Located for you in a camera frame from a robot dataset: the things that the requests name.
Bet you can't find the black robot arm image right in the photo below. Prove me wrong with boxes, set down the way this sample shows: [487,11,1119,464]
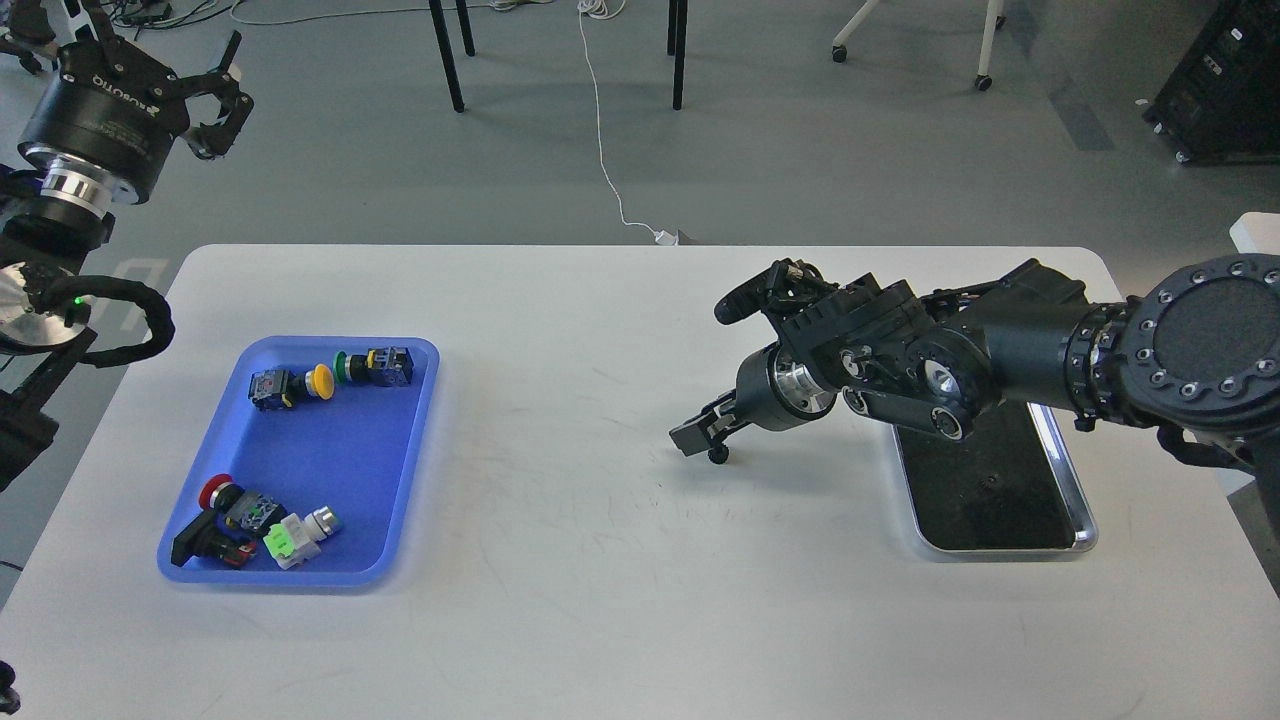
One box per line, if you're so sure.
[669,252,1279,527]

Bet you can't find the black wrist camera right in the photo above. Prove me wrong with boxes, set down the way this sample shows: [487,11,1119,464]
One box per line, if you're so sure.
[713,258,838,325]

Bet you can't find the red emergency stop button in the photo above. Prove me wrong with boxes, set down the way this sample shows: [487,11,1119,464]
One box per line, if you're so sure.
[169,473,288,570]

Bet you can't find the black table leg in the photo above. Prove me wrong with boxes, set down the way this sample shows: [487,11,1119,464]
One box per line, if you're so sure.
[428,0,476,114]
[666,0,689,111]

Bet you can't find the white chair base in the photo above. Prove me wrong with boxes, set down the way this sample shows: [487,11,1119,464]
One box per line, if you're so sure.
[829,0,1007,94]

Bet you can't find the white green switch module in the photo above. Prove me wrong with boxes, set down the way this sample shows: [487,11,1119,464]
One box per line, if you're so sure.
[262,506,343,570]

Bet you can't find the black table leg right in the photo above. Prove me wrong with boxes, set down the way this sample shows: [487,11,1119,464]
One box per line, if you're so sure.
[666,0,689,111]

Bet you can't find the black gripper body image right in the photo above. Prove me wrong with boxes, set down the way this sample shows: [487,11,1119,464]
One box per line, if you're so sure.
[733,343,836,432]

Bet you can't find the blue plastic tray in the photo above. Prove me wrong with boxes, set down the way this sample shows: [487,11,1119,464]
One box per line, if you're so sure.
[156,336,440,587]

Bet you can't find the black equipment case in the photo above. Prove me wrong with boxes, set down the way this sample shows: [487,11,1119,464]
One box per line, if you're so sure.
[1143,1,1279,165]

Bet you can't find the white cable on floor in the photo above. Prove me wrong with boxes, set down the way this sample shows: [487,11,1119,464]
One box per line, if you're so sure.
[575,0,678,246]

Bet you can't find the black table leg left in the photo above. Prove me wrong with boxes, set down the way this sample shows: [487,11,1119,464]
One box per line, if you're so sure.
[428,0,476,114]

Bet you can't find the yellow push button switch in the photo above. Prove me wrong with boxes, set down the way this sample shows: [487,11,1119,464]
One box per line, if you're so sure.
[247,364,337,411]

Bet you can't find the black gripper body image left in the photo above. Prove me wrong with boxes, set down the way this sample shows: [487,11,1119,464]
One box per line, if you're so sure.
[18,70,191,204]

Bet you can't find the silver metal tray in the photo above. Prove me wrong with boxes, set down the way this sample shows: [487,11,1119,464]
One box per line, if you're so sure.
[893,402,1098,562]

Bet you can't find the green push button switch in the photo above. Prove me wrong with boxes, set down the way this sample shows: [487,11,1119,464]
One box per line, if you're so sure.
[332,346,413,387]

